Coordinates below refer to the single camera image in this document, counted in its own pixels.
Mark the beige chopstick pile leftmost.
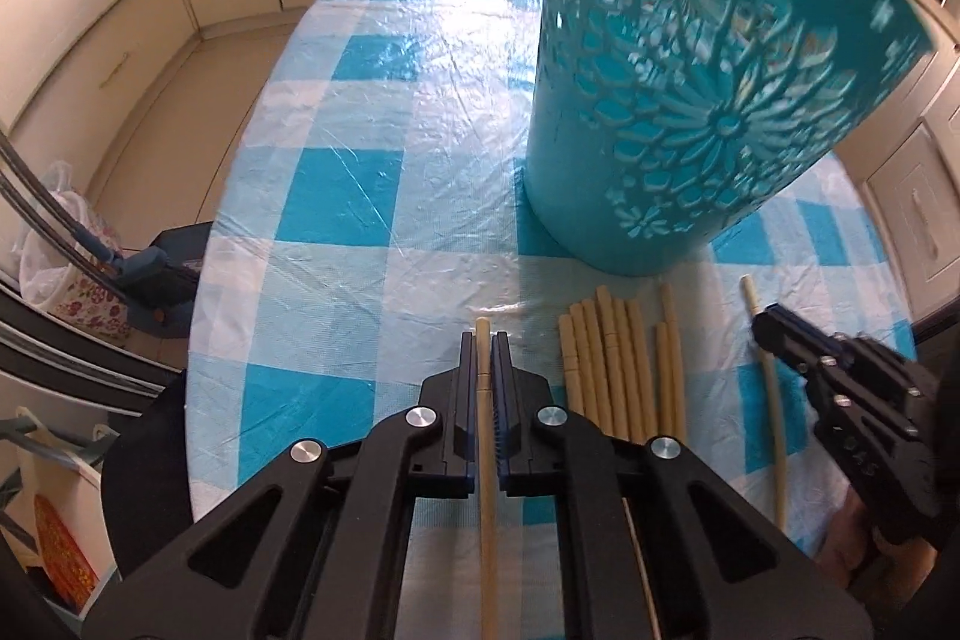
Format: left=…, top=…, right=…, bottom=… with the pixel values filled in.
left=558, top=314, right=584, bottom=414

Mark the beige chopstick pile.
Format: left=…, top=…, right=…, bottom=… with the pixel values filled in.
left=558, top=314, right=584, bottom=414
left=583, top=299, right=615, bottom=435
left=613, top=299, right=646, bottom=445
left=656, top=283, right=686, bottom=442
left=569, top=302, right=601, bottom=424
left=596, top=286, right=630, bottom=440
left=626, top=299, right=659, bottom=438

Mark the blue white checkered tablecloth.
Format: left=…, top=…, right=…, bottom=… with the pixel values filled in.
left=185, top=0, right=918, bottom=640

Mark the teal perforated plastic basket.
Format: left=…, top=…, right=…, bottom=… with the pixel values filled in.
left=524, top=0, right=932, bottom=276

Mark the blue dustpan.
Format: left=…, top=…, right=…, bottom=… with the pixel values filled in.
left=71, top=221, right=213, bottom=339

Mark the floral white bucket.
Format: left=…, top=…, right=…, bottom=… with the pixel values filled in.
left=13, top=161, right=132, bottom=346

